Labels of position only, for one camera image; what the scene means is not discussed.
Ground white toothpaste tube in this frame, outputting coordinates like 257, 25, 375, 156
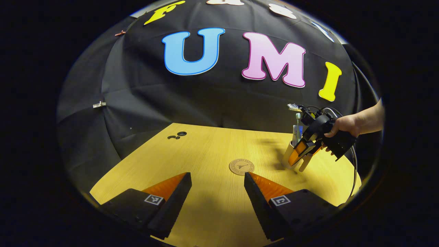
292, 125, 304, 144

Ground wooden desktop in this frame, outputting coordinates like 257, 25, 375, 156
90, 122, 362, 247

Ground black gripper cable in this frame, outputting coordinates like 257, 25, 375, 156
346, 144, 359, 203

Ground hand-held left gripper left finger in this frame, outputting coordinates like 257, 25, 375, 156
99, 172, 192, 240

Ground black backdrop cloth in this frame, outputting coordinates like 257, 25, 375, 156
57, 0, 381, 196

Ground beige cup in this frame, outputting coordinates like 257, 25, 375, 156
282, 139, 314, 172

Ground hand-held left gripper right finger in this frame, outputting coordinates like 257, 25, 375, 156
244, 172, 338, 241

